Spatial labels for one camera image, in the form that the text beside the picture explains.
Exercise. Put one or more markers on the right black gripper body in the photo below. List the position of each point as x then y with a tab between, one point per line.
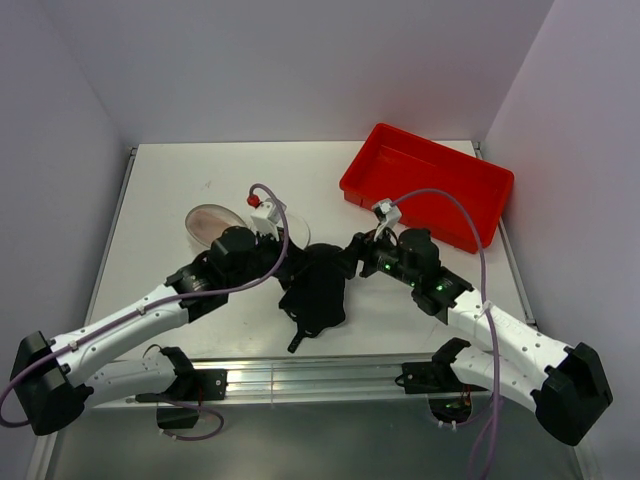
381	255

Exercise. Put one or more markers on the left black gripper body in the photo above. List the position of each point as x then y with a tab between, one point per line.
265	254

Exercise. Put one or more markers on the black bra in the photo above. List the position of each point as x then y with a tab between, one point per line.
315	301

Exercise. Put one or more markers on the beige pink bra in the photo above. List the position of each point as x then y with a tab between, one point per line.
206	223

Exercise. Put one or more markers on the white mesh laundry bag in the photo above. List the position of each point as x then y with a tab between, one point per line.
298	228

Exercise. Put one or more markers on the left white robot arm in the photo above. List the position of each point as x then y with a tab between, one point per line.
57	379

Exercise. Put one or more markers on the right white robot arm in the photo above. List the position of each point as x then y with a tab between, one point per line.
564	386

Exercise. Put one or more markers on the red plastic bin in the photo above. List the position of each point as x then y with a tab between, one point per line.
393	162

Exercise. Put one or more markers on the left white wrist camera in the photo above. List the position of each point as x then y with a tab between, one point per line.
267	215

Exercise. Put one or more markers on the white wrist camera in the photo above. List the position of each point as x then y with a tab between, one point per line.
267	215
388	215

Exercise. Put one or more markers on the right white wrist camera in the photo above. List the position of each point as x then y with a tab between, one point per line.
388	215

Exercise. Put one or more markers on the aluminium mounting rail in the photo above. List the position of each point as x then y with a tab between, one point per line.
323	379

